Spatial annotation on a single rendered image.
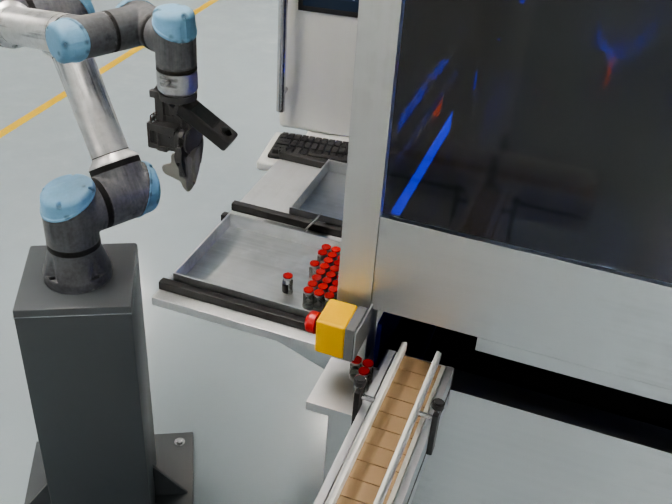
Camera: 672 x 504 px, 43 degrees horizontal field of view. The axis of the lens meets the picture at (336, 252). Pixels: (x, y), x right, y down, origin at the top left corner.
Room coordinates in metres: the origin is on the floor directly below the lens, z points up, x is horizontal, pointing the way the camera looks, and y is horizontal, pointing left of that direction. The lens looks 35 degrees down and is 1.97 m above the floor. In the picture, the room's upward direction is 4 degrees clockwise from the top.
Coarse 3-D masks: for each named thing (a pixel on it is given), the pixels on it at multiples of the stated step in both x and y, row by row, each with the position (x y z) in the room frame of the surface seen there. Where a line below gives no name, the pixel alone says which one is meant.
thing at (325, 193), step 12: (324, 168) 1.90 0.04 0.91; (336, 168) 1.93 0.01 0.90; (312, 180) 1.82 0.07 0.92; (324, 180) 1.89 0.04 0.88; (336, 180) 1.89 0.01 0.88; (312, 192) 1.82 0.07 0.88; (324, 192) 1.83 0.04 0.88; (336, 192) 1.83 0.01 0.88; (300, 204) 1.75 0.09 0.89; (312, 204) 1.77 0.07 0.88; (324, 204) 1.77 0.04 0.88; (336, 204) 1.77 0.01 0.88; (300, 216) 1.68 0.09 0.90; (312, 216) 1.67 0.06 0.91; (324, 216) 1.67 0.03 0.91; (336, 216) 1.72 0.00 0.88
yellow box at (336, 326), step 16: (336, 304) 1.19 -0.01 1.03; (352, 304) 1.19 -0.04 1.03; (320, 320) 1.14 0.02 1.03; (336, 320) 1.15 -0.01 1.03; (352, 320) 1.15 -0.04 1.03; (320, 336) 1.14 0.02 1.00; (336, 336) 1.13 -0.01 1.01; (352, 336) 1.12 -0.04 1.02; (320, 352) 1.14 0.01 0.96; (336, 352) 1.13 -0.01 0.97; (352, 352) 1.12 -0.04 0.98
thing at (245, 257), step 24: (240, 216) 1.64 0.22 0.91; (216, 240) 1.58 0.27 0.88; (240, 240) 1.59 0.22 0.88; (264, 240) 1.60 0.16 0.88; (288, 240) 1.60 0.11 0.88; (312, 240) 1.58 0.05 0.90; (336, 240) 1.57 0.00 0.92; (192, 264) 1.47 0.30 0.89; (216, 264) 1.49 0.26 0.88; (240, 264) 1.50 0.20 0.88; (264, 264) 1.50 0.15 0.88; (288, 264) 1.51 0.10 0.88; (216, 288) 1.37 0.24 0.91; (240, 288) 1.41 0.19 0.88; (264, 288) 1.42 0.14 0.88; (288, 312) 1.32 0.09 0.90
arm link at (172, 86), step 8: (160, 80) 1.44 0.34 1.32; (168, 80) 1.43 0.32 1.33; (176, 80) 1.43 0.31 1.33; (184, 80) 1.43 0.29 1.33; (192, 80) 1.44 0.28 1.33; (160, 88) 1.44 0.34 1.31; (168, 88) 1.43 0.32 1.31; (176, 88) 1.43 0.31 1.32; (184, 88) 1.43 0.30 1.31; (192, 88) 1.44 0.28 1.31; (168, 96) 1.43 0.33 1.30; (176, 96) 1.43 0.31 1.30; (184, 96) 1.44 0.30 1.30
